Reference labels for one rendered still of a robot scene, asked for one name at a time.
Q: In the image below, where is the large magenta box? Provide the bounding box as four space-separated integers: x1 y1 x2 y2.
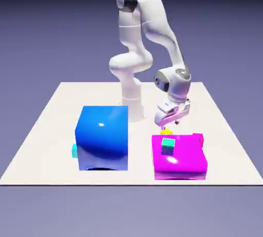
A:
151 133 208 181

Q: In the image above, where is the small teal cube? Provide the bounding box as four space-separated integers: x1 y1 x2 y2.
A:
161 137 176 156

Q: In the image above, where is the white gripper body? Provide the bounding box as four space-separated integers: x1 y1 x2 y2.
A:
154 101 191 127

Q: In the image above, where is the large blue box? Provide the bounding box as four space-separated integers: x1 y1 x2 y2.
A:
74 105 129 171

